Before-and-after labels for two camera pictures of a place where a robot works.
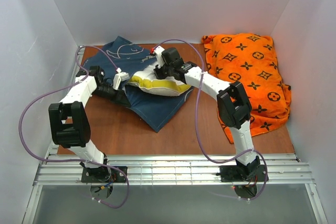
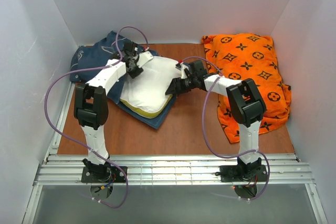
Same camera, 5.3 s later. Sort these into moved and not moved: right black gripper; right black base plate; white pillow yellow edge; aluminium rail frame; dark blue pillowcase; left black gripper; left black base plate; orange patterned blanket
Moved: right black gripper; left black gripper; dark blue pillowcase; white pillow yellow edge
Not moved: right black base plate; orange patterned blanket; left black base plate; aluminium rail frame
